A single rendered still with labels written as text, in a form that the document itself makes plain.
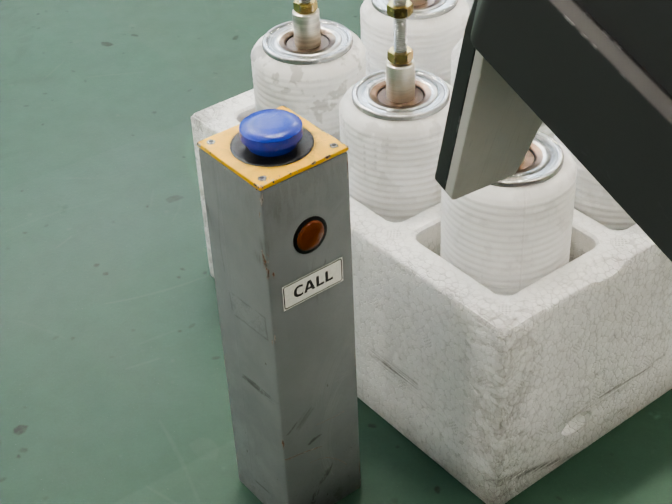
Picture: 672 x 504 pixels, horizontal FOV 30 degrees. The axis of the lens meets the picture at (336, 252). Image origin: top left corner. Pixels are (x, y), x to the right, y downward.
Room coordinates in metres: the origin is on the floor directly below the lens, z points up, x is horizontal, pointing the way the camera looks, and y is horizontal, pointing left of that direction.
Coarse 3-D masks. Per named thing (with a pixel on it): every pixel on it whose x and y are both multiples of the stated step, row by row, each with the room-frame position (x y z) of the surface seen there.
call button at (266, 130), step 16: (256, 112) 0.69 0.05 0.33; (272, 112) 0.69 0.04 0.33; (288, 112) 0.69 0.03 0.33; (240, 128) 0.68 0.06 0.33; (256, 128) 0.67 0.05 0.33; (272, 128) 0.67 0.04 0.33; (288, 128) 0.67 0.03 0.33; (256, 144) 0.66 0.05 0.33; (272, 144) 0.66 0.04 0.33; (288, 144) 0.66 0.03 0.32
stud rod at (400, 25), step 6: (396, 0) 0.84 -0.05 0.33; (402, 0) 0.84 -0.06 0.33; (396, 24) 0.84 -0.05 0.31; (402, 24) 0.84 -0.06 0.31; (396, 30) 0.84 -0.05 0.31; (402, 30) 0.84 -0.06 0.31; (396, 36) 0.84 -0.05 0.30; (402, 36) 0.84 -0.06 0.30; (396, 42) 0.84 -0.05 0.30; (402, 42) 0.84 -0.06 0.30; (396, 48) 0.84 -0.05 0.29; (402, 48) 0.84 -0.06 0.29
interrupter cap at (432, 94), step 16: (368, 80) 0.86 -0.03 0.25; (384, 80) 0.86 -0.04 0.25; (416, 80) 0.86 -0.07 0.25; (432, 80) 0.86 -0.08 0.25; (352, 96) 0.84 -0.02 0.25; (368, 96) 0.84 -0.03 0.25; (384, 96) 0.84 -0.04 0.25; (416, 96) 0.84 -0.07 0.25; (432, 96) 0.83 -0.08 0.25; (448, 96) 0.83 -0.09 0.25; (368, 112) 0.82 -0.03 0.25; (384, 112) 0.81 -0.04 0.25; (400, 112) 0.81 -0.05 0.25; (416, 112) 0.81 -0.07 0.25; (432, 112) 0.81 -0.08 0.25
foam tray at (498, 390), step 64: (192, 128) 0.95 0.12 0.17; (384, 256) 0.74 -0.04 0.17; (576, 256) 0.76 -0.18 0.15; (640, 256) 0.72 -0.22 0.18; (384, 320) 0.74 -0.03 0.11; (448, 320) 0.68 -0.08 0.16; (512, 320) 0.65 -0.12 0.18; (576, 320) 0.68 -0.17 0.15; (640, 320) 0.73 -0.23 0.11; (384, 384) 0.74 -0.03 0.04; (448, 384) 0.68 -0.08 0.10; (512, 384) 0.65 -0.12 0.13; (576, 384) 0.69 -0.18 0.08; (640, 384) 0.74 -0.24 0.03; (448, 448) 0.68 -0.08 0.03; (512, 448) 0.65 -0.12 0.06; (576, 448) 0.69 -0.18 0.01
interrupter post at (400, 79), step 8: (392, 64) 0.84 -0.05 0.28; (408, 64) 0.84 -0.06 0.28; (392, 72) 0.83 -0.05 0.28; (400, 72) 0.83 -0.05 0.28; (408, 72) 0.83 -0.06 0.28; (392, 80) 0.83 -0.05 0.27; (400, 80) 0.83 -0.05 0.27; (408, 80) 0.83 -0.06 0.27; (392, 88) 0.83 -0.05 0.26; (400, 88) 0.83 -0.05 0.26; (408, 88) 0.83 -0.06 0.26; (392, 96) 0.83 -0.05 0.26; (400, 96) 0.83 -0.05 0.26; (408, 96) 0.83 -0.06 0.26
